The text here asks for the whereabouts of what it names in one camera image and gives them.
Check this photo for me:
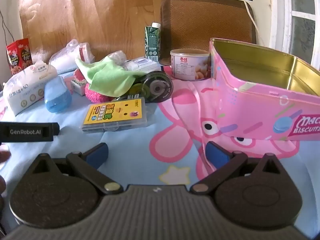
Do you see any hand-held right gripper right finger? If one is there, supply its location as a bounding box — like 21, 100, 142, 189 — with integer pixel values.
190, 141, 285, 195

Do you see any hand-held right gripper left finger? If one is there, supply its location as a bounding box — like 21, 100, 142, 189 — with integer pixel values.
30, 142, 123, 195

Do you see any blue plastic cup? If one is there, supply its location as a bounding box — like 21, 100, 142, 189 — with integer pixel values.
44, 76, 73, 114

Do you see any clear case with yellow label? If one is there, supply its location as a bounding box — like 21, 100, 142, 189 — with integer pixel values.
79, 97, 148, 133

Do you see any small pink and white packet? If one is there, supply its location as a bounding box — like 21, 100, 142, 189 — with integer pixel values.
70, 69, 88, 96

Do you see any pink knitted scrubber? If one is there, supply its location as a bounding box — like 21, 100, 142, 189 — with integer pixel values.
84, 82, 119, 103

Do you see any pink biscuit tin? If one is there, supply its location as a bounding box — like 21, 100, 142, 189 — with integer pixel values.
209, 38, 320, 141

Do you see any green cloth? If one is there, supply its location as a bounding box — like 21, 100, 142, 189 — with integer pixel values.
75, 56, 148, 98

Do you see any black tape dispenser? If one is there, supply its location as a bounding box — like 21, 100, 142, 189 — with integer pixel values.
117, 70, 174, 103

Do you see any white roll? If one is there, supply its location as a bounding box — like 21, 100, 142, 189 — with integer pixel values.
107, 51, 127, 66

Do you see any person's left hand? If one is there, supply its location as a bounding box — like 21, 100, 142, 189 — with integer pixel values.
0, 151, 12, 197

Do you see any cartoon pig printed bedsheet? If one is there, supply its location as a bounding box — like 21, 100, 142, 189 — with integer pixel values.
0, 64, 320, 233

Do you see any white tissue pack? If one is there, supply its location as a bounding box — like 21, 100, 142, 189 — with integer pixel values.
2, 61, 58, 116

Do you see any plastic bag of paper cups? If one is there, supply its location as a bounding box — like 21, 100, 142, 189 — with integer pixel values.
48, 39, 96, 72

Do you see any red snack box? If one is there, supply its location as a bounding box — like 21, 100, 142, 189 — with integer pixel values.
6, 38, 33, 76

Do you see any round food can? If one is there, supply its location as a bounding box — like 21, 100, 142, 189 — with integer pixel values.
170, 49, 212, 81

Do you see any wood-pattern sheet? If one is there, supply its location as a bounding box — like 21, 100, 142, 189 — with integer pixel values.
18, 0, 178, 63

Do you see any green drink carton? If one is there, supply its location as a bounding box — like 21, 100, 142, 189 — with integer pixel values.
144, 22, 161, 62

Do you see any thin black cable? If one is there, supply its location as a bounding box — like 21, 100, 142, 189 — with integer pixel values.
0, 9, 16, 43

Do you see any white cable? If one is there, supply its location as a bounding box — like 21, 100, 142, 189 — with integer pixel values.
232, 0, 266, 46

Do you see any white window frame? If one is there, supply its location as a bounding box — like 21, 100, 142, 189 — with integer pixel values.
269, 0, 320, 71

